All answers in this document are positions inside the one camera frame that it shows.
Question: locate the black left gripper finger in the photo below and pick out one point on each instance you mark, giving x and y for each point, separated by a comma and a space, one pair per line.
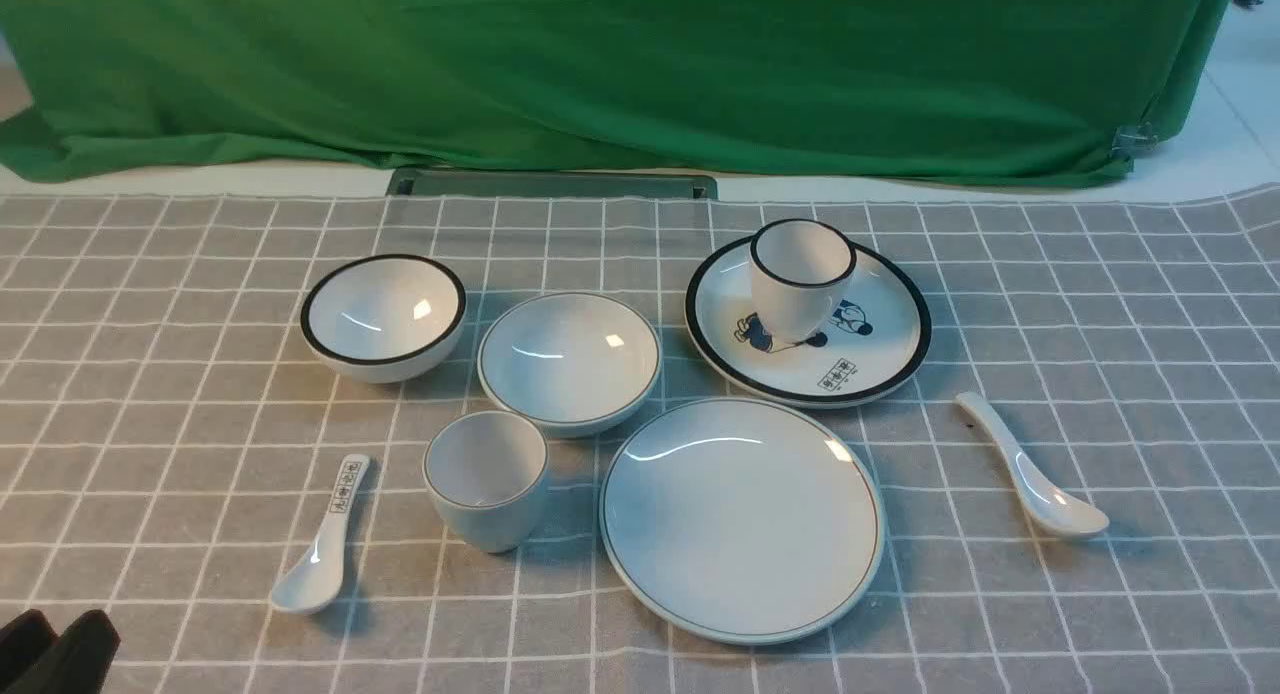
24, 642

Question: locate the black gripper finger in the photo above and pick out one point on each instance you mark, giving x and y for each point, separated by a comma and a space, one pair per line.
80, 661

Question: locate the pale blue cup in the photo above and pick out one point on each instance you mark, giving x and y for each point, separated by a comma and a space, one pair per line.
488, 476

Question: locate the pale blue bowl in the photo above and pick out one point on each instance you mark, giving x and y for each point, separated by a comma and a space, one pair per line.
573, 363

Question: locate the plain white spoon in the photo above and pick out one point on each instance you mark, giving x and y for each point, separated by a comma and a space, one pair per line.
1052, 509

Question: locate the white bowl black rim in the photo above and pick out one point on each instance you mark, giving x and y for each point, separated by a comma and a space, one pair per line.
385, 318

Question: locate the pale blue plate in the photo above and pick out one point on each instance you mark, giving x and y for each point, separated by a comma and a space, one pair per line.
742, 521

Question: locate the white plate cartoon print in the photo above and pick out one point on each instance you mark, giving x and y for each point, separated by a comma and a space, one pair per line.
875, 339

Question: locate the white cup black rim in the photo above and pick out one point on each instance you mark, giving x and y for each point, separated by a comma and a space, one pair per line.
799, 270

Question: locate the green backdrop cloth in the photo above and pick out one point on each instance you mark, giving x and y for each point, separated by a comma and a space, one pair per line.
990, 93

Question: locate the metal binder clip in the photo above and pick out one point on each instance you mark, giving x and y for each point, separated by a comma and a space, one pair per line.
1134, 141

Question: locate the white spoon printed handle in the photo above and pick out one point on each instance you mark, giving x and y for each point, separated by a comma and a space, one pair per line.
316, 578

